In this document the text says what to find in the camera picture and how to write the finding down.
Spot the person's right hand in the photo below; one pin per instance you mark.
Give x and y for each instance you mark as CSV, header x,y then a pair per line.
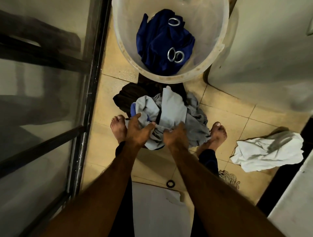
x,y
177,140

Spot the person's left hand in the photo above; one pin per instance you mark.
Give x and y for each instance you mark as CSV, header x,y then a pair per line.
x,y
137,134

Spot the light blue clothes cloth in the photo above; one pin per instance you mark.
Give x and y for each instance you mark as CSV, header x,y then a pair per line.
x,y
146,107

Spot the black eyelet curtain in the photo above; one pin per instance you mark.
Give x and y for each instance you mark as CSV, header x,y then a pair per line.
x,y
127,95

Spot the large white clothes cloth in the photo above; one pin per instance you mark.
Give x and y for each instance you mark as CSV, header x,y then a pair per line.
x,y
259,153

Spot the blue eyelet curtain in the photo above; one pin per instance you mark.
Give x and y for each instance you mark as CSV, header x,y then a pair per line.
x,y
156,41

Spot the white washing machine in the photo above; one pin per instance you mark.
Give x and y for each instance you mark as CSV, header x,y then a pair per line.
x,y
264,61

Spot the translucent white plastic bucket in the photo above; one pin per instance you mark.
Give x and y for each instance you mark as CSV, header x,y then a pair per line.
x,y
207,24

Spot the person's right forearm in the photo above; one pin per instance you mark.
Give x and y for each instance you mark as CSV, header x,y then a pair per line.
x,y
220,195

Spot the person's left forearm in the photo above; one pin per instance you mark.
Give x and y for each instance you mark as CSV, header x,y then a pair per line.
x,y
97,195

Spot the person's left foot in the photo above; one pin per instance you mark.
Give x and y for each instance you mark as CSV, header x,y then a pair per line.
x,y
118,129

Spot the dark wooden furniture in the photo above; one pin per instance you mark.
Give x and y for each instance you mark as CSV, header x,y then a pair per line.
x,y
36,48

